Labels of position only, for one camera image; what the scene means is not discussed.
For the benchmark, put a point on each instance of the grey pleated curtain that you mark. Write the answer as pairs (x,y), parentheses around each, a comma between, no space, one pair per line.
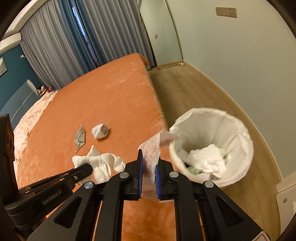
(64,40)

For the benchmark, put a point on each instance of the white paper tissue sheet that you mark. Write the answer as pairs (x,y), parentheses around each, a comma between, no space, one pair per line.
(151,152)

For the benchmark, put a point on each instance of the gold framed floor mirror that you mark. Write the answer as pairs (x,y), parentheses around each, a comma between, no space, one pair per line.
(162,33)

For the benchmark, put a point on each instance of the white tissue strip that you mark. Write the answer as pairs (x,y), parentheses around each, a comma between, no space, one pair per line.
(102,165)

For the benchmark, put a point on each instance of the framed wall picture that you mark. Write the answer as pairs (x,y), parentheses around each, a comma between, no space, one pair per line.
(3,67)

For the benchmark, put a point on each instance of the white balled sock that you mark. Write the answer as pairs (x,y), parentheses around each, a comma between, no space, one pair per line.
(100,131)

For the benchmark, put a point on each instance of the stuffed toy by headboard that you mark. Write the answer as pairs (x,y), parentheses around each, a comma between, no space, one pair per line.
(43,90)

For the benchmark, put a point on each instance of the trash in bin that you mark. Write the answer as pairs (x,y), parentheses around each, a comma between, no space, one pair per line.
(210,161)

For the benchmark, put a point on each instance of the grey foil wrapper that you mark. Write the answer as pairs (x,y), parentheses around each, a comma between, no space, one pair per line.
(80,138)

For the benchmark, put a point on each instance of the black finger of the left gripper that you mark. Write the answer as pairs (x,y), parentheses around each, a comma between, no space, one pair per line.
(78,175)

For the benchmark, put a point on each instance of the white door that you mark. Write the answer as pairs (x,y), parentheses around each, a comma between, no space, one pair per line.
(286,197)

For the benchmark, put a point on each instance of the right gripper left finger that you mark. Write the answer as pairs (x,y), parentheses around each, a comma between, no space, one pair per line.
(95,211)

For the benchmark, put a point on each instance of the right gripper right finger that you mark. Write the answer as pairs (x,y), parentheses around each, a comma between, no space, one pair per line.
(202,210)

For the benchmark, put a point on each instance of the white lined trash bin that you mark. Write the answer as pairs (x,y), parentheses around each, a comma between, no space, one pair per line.
(200,127)

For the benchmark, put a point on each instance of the blue padded headboard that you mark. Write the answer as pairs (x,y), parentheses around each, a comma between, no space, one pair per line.
(20,102)

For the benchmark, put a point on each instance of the beige wall switch panel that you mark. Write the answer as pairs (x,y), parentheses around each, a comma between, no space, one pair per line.
(226,11)

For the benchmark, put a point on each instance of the pink satin quilt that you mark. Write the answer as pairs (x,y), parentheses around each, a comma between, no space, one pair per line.
(26,124)

